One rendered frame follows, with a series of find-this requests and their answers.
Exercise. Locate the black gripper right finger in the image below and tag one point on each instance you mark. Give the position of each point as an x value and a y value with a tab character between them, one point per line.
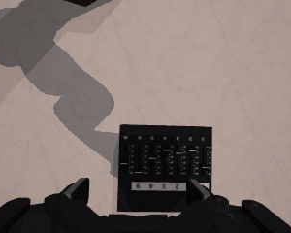
209	213

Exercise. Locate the black lighting desk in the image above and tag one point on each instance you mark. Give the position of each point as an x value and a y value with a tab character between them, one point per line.
154	163

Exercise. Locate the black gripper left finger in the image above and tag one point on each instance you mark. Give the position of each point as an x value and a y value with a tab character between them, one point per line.
62	212

